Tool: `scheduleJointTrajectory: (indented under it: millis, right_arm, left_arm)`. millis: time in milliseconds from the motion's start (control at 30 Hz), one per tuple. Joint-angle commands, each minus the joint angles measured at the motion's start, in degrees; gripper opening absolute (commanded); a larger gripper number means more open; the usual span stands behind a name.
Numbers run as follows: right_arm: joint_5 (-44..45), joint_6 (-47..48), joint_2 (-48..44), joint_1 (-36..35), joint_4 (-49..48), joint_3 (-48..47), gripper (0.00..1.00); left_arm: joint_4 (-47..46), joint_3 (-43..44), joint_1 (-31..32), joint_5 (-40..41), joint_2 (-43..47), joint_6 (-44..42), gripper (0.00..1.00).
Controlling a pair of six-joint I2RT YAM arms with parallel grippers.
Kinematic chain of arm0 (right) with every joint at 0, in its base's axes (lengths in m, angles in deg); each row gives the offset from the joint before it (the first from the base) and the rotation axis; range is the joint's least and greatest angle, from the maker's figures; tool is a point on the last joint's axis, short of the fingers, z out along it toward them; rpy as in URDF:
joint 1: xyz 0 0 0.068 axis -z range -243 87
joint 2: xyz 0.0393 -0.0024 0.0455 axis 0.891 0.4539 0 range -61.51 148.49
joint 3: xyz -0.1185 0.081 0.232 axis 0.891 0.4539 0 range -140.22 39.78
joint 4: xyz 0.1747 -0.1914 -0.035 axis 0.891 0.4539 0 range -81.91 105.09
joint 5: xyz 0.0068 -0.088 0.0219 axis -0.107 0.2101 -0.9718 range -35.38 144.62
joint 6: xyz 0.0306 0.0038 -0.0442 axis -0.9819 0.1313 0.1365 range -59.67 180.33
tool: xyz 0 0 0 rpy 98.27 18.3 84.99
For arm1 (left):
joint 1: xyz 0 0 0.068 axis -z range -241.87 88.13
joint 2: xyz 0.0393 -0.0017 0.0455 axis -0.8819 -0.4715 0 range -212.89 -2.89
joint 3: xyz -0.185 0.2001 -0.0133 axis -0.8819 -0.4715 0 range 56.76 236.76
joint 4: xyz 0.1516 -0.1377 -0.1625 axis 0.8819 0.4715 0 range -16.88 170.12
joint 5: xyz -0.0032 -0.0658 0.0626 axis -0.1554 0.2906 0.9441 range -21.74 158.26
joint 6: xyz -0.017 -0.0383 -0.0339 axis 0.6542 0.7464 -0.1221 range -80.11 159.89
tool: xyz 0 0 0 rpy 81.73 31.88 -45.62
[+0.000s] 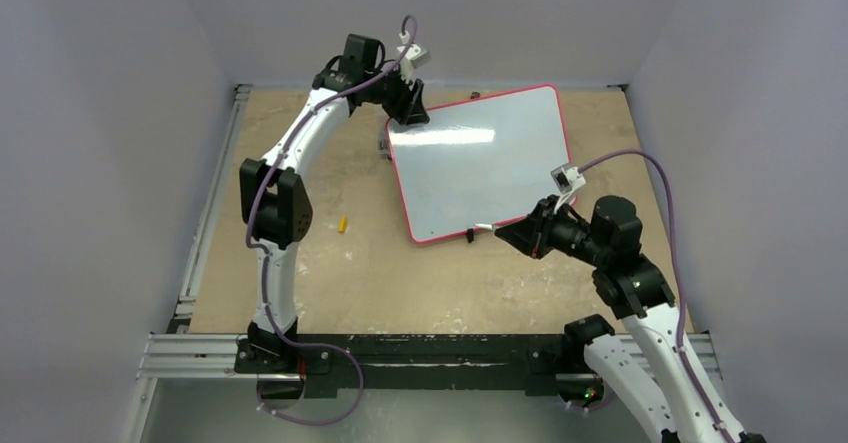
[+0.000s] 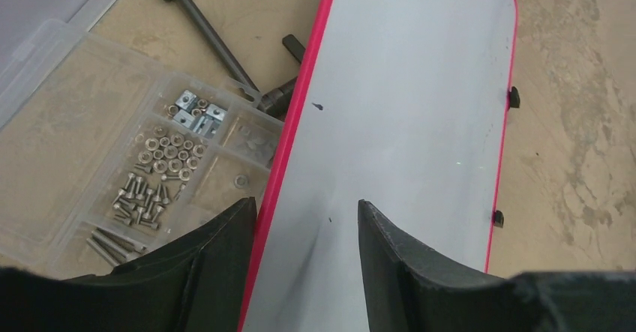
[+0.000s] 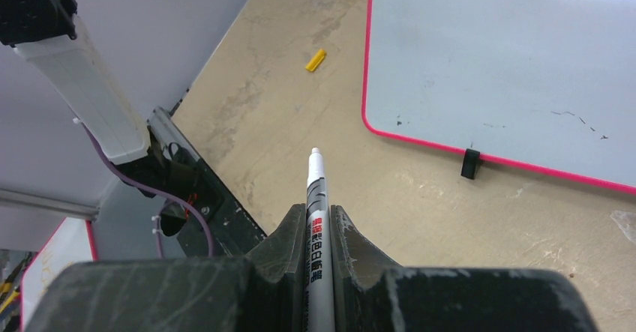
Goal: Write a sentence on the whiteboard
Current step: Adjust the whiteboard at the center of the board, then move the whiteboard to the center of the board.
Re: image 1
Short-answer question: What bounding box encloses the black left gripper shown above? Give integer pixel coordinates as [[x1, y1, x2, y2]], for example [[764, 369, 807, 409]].
[[365, 62, 430, 126]]

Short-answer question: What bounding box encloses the red framed whiteboard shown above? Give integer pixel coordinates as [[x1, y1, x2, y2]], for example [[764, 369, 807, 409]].
[[383, 84, 572, 244]]

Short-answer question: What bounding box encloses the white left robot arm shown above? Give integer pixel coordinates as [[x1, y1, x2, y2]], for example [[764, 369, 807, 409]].
[[239, 30, 430, 372]]

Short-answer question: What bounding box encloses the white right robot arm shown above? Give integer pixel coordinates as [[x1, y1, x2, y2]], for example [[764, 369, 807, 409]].
[[494, 195, 765, 442]]

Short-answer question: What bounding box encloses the clear plastic marker holder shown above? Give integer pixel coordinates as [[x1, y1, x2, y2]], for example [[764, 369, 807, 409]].
[[377, 138, 391, 159]]

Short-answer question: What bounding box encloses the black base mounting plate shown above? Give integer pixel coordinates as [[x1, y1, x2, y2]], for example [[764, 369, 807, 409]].
[[234, 334, 605, 404]]

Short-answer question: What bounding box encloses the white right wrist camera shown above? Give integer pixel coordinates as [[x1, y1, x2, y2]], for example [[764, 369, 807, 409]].
[[550, 163, 586, 212]]

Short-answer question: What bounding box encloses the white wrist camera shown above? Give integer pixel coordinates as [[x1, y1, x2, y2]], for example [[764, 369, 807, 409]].
[[550, 163, 586, 212], [397, 33, 431, 72]]

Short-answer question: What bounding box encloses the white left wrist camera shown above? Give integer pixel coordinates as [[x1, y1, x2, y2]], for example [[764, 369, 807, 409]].
[[397, 33, 431, 72]]

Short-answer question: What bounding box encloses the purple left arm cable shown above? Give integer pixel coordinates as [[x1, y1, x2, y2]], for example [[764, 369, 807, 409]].
[[239, 14, 420, 428]]

